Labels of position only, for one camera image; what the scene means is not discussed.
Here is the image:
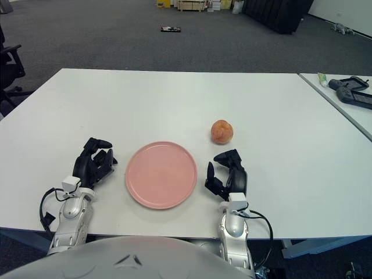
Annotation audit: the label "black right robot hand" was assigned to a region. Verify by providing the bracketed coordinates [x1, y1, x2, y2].
[204, 149, 249, 201]

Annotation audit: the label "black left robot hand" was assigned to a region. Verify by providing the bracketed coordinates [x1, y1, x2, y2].
[72, 137, 119, 189]

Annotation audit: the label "red yellow apple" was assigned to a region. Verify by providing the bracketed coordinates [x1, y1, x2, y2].
[210, 119, 234, 144]

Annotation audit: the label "pink round plate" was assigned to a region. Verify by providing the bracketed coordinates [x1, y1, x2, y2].
[125, 141, 198, 210]

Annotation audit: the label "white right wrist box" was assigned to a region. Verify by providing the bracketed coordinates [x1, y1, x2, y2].
[228, 192, 248, 210]

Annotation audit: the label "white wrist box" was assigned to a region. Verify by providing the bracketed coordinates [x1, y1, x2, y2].
[62, 175, 81, 194]
[228, 192, 248, 210]

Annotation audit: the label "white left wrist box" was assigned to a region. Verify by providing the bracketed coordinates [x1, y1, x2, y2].
[62, 175, 81, 194]

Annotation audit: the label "grey robot torso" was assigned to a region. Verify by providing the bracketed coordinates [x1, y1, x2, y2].
[0, 235, 256, 279]

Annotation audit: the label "black office chair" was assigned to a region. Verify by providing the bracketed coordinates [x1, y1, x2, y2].
[0, 24, 34, 117]

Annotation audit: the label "black handheld controller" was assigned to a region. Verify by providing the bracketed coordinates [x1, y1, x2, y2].
[335, 86, 372, 110]
[328, 76, 371, 91]

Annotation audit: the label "black partition curtain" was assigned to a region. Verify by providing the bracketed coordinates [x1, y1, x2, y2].
[242, 0, 314, 35]

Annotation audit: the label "white cardboard boxes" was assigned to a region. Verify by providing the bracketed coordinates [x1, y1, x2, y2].
[208, 0, 232, 12]

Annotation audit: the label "wooden crate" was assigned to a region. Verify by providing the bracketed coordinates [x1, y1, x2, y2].
[177, 0, 208, 12]

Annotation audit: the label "grey robot dog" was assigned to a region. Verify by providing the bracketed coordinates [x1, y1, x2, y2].
[331, 23, 357, 35]

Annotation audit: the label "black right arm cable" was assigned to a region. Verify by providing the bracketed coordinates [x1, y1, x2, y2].
[246, 209, 274, 241]

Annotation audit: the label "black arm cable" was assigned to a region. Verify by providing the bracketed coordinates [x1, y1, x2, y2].
[246, 209, 274, 241]
[40, 188, 63, 233]

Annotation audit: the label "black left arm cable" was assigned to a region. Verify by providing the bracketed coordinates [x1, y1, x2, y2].
[40, 188, 63, 233]

